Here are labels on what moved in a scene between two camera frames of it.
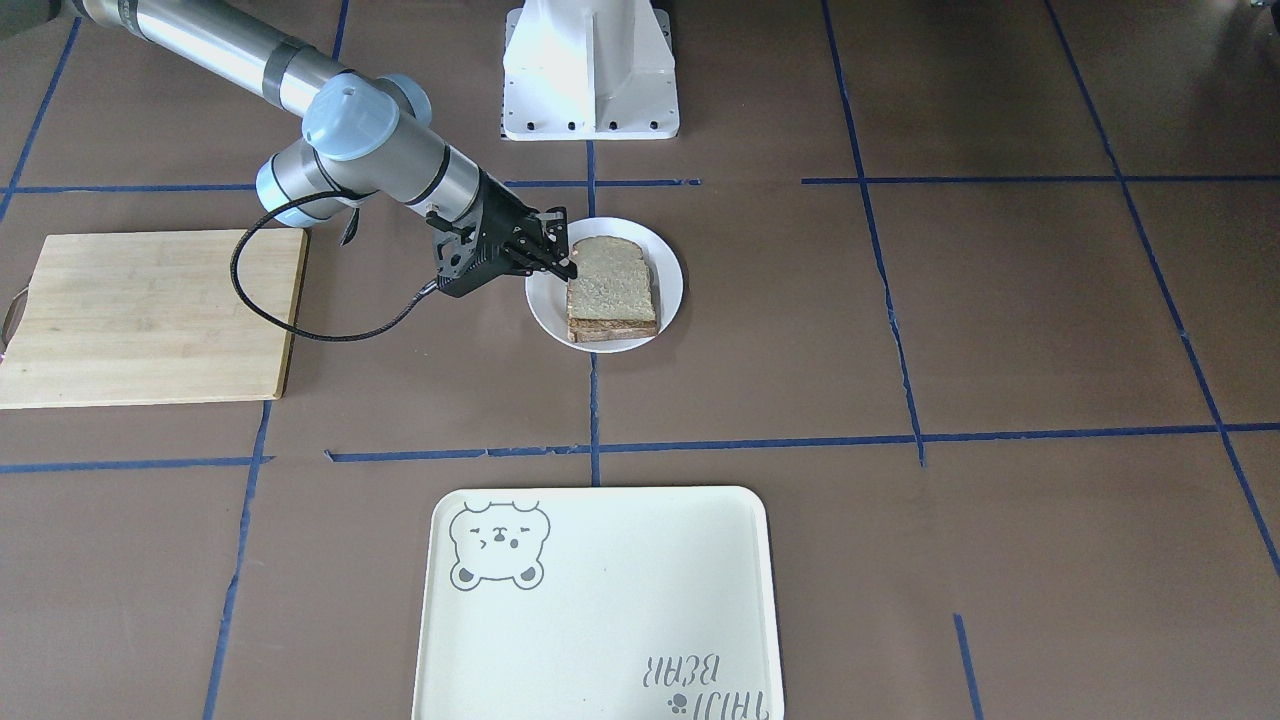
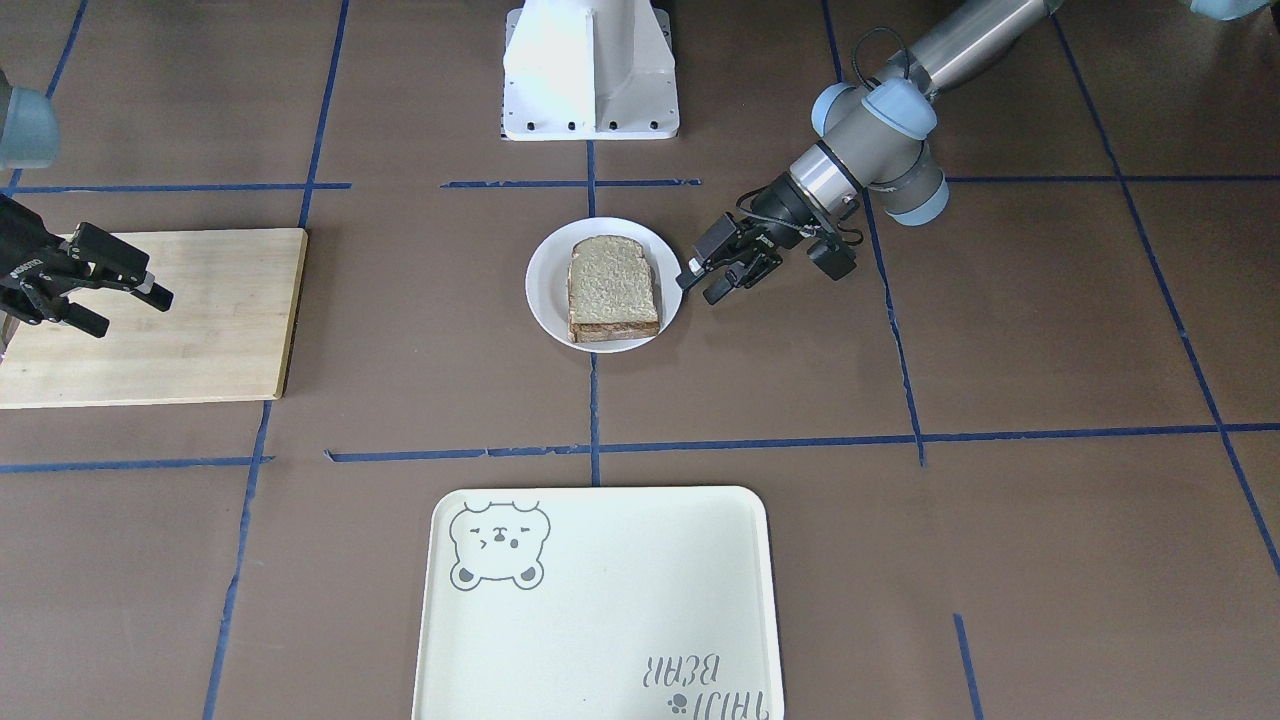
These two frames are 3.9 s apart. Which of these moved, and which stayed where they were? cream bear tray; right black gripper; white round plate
Moved: right black gripper
Stayed: cream bear tray; white round plate
